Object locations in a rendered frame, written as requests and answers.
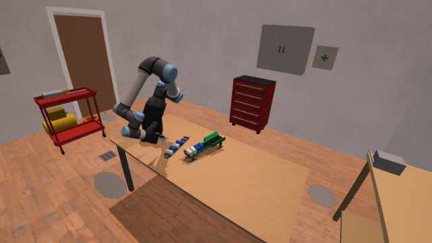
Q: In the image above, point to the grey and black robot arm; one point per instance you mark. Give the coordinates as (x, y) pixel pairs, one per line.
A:
(167, 74)

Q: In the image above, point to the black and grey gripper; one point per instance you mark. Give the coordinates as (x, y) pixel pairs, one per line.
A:
(153, 138)

